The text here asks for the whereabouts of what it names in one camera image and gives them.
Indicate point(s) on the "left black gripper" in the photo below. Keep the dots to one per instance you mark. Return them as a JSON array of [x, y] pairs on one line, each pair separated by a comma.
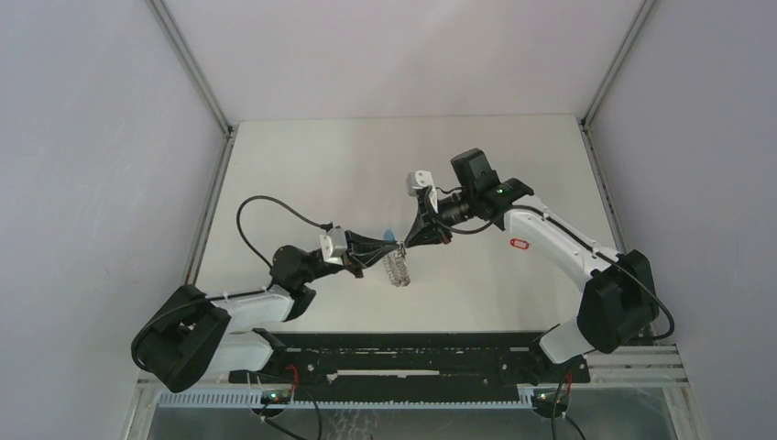
[[365, 250]]

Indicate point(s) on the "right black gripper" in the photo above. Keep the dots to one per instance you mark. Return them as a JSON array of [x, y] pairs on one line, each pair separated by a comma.
[[425, 231]]

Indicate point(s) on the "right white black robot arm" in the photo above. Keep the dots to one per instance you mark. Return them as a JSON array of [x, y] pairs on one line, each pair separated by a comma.
[[618, 298]]

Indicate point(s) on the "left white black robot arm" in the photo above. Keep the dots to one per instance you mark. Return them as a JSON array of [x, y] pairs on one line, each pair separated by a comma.
[[193, 335]]

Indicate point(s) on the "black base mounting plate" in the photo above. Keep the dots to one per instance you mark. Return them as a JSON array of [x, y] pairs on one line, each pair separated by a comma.
[[424, 366]]

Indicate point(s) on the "left small circuit board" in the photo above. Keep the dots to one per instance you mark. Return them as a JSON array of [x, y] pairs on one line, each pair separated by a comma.
[[276, 397]]

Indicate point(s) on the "small circuit board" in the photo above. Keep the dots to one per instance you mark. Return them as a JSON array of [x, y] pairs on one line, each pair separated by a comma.
[[546, 400], [276, 397]]

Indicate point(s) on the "right small circuit board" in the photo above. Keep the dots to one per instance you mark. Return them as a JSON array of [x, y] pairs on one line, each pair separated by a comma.
[[546, 400]]

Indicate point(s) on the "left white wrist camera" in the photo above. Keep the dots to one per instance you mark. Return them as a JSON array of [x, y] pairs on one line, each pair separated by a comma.
[[333, 246]]

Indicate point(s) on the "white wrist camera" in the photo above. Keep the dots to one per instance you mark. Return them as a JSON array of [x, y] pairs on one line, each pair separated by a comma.
[[333, 246], [420, 184]]

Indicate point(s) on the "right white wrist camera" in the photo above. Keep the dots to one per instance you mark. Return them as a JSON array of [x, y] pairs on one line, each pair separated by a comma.
[[420, 184]]

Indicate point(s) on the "white slotted cable duct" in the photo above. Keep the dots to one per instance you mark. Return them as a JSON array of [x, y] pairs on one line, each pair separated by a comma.
[[522, 398]]

